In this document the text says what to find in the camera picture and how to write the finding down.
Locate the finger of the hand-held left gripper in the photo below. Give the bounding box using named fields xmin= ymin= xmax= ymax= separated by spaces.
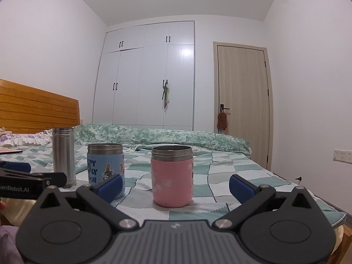
xmin=0 ymin=162 xmax=45 ymax=178

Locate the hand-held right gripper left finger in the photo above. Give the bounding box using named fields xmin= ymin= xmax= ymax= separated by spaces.
xmin=33 ymin=174 xmax=139 ymax=230

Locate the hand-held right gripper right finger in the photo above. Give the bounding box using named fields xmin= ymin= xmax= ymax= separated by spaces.
xmin=214 ymin=174 xmax=321 ymax=230

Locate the pink cup with steel rim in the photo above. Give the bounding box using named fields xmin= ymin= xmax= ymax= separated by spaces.
xmin=150 ymin=145 xmax=193 ymax=208

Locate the blue cartoon print cup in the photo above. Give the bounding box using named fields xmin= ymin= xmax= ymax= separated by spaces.
xmin=87 ymin=143 xmax=125 ymax=199

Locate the tall stainless steel cup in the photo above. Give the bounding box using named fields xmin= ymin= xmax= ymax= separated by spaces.
xmin=52 ymin=127 xmax=76 ymax=189

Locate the beige cloth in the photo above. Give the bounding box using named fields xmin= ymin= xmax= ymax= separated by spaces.
xmin=0 ymin=197 xmax=37 ymax=227

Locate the green checkered bed sheet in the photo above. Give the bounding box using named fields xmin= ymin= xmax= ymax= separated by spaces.
xmin=0 ymin=141 xmax=346 ymax=229

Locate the purple floral pillow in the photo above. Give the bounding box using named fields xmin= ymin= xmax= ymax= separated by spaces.
xmin=0 ymin=129 xmax=53 ymax=147

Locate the purple clothing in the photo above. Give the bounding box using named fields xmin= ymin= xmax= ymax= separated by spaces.
xmin=0 ymin=225 xmax=24 ymax=264

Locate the wooden headboard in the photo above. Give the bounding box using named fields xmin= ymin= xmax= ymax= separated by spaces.
xmin=0 ymin=79 xmax=80 ymax=134

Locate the brown hanging pouch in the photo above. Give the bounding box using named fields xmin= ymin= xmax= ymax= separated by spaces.
xmin=217 ymin=112 xmax=228 ymax=134

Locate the green floral quilt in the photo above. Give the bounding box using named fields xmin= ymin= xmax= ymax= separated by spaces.
xmin=72 ymin=123 xmax=253 ymax=159

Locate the light wooden door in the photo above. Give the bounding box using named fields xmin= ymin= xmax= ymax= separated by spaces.
xmin=213 ymin=41 xmax=274 ymax=171

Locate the green hanging cloth item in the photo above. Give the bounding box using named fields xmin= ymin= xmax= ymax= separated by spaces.
xmin=161 ymin=84 xmax=171 ymax=110

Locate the white wardrobe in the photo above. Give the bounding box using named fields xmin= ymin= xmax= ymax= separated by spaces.
xmin=92 ymin=20 xmax=196 ymax=132

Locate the white wall socket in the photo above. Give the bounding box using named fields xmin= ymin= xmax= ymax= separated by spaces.
xmin=333 ymin=149 xmax=352 ymax=163

